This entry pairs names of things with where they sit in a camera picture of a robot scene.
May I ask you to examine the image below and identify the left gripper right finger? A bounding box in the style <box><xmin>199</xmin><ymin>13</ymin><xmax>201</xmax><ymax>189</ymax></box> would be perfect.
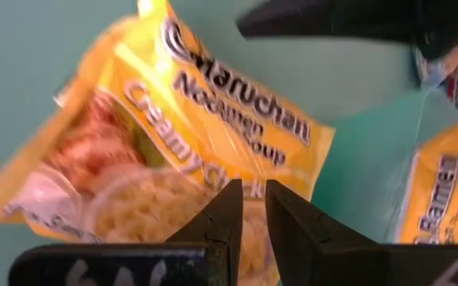
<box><xmin>265</xmin><ymin>180</ymin><xmax>458</xmax><ymax>286</ymax></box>

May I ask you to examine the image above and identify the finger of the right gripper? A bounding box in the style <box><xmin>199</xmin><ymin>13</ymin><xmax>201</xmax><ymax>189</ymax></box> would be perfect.
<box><xmin>236</xmin><ymin>0</ymin><xmax>417</xmax><ymax>41</ymax></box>

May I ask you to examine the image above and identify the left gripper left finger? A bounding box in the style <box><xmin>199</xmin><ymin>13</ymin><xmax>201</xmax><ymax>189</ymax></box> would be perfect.
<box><xmin>8</xmin><ymin>178</ymin><xmax>244</xmax><ymax>286</ymax></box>

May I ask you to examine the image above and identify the yellow creamy chicken ramen pack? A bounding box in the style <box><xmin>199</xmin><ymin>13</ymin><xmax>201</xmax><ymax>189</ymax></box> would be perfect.
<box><xmin>0</xmin><ymin>0</ymin><xmax>336</xmax><ymax>286</ymax></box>

